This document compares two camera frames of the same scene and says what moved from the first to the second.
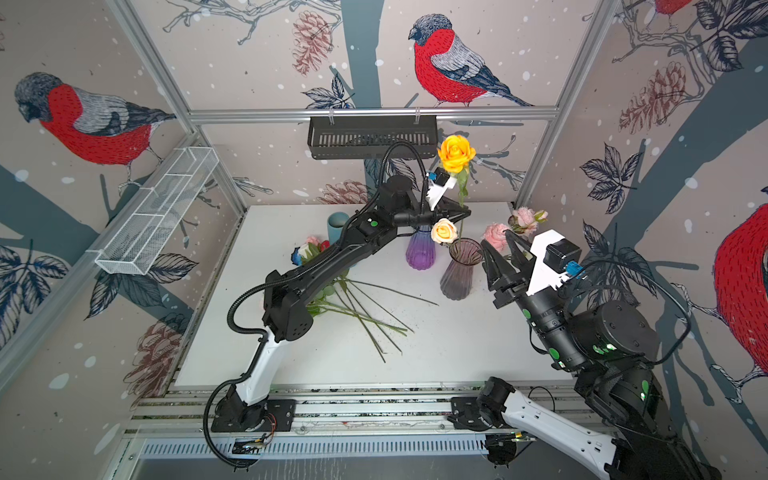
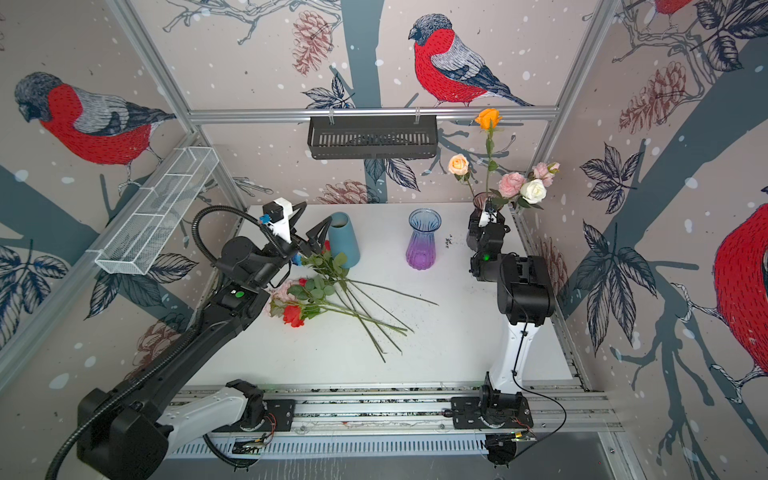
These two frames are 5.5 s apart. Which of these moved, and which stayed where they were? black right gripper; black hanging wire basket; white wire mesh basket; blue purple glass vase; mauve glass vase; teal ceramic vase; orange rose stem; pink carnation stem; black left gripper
Moved: pink carnation stem; orange rose stem; black left gripper; black right gripper; mauve glass vase
Stayed: white wire mesh basket; blue purple glass vase; black hanging wire basket; teal ceramic vase
